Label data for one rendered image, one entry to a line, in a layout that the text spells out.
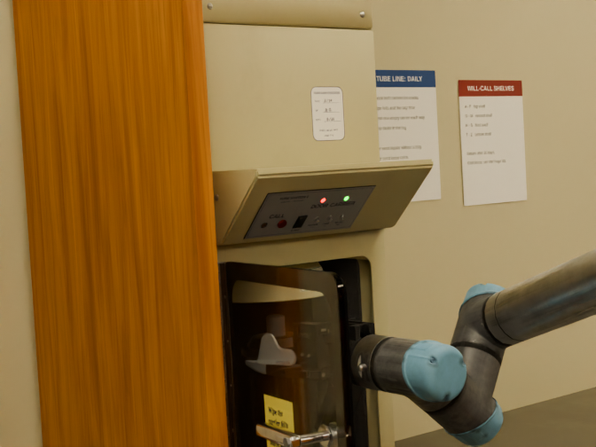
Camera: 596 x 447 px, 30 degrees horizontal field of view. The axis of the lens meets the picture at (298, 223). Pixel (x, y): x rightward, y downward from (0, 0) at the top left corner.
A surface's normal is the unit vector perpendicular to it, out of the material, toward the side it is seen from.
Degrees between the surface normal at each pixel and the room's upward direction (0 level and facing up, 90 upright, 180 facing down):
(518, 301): 78
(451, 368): 90
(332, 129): 90
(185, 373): 90
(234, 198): 90
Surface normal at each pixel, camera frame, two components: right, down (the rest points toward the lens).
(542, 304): -0.80, 0.22
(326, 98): 0.62, 0.00
